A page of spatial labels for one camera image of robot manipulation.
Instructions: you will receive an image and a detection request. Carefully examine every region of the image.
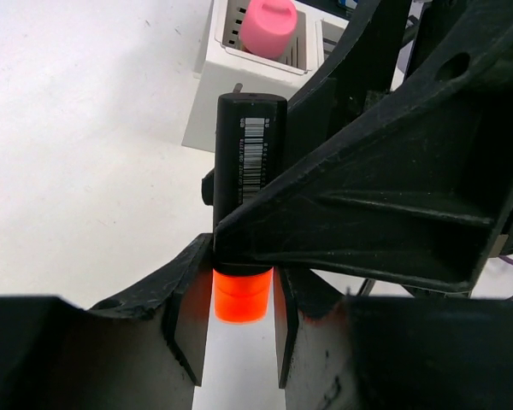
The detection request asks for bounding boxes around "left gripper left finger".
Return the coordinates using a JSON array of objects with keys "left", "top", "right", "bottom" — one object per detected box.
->
[{"left": 0, "top": 234, "right": 212, "bottom": 409}]

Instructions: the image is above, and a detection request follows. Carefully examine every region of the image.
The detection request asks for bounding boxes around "pink-capped pen tube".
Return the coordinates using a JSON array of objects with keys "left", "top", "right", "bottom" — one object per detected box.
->
[{"left": 239, "top": 0, "right": 298, "bottom": 60}]

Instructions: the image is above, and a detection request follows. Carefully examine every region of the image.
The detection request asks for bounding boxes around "white compartment organizer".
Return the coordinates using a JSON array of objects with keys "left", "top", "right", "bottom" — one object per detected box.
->
[{"left": 182, "top": 1, "right": 348, "bottom": 152}]

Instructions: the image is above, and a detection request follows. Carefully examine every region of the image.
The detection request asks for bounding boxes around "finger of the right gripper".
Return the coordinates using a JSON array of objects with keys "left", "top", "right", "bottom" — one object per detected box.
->
[
  {"left": 200, "top": 0, "right": 416, "bottom": 206},
  {"left": 215, "top": 1, "right": 513, "bottom": 293}
]

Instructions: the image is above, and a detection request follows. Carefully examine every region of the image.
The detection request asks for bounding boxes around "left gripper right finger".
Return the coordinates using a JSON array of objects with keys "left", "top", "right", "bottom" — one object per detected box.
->
[{"left": 274, "top": 268, "right": 513, "bottom": 409}]

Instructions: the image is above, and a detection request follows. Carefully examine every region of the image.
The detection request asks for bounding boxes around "orange highlighter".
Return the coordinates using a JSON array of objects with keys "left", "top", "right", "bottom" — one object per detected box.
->
[{"left": 213, "top": 91, "right": 287, "bottom": 325}]

